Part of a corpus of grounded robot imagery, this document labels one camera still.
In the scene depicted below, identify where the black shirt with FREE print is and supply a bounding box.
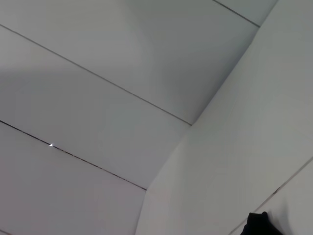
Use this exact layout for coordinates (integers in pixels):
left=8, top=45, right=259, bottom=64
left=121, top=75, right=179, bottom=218
left=240, top=211, right=285, bottom=235

